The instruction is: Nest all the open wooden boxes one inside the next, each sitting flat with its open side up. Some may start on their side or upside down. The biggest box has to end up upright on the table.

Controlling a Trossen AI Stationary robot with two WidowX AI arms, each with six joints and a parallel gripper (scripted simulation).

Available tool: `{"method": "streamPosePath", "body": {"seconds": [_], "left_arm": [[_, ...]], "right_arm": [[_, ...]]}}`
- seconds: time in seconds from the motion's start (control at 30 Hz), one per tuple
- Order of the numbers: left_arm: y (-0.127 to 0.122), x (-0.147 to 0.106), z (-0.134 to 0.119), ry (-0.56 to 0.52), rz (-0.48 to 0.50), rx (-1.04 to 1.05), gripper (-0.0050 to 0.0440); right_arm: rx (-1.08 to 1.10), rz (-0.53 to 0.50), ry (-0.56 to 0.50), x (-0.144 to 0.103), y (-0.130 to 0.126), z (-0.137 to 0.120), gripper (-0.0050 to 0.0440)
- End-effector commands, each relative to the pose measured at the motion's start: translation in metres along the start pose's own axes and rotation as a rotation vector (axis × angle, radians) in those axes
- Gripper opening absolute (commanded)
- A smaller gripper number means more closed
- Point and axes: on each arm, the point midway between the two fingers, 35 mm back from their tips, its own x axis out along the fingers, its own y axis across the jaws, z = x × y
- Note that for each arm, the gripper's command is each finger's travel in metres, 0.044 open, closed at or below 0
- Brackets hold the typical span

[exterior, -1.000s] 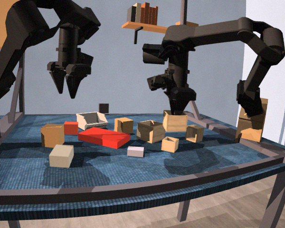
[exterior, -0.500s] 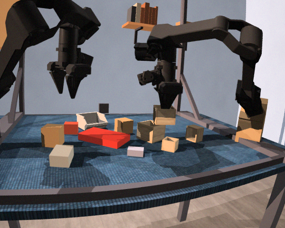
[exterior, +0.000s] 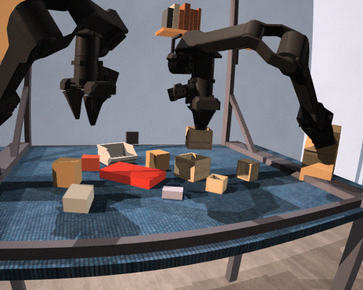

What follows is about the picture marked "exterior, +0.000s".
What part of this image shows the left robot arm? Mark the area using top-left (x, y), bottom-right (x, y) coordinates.
top-left (166, 20), bottom-right (335, 149)

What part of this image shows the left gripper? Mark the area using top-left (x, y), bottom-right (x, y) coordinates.
top-left (185, 74), bottom-right (221, 131)

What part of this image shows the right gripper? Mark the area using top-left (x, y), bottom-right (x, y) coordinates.
top-left (60, 56), bottom-right (116, 126)

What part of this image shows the pale pink rectangular block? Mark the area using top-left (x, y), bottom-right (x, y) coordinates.
top-left (162, 186), bottom-right (183, 200)

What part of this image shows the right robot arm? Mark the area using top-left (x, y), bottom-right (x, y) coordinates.
top-left (0, 0), bottom-right (128, 126)

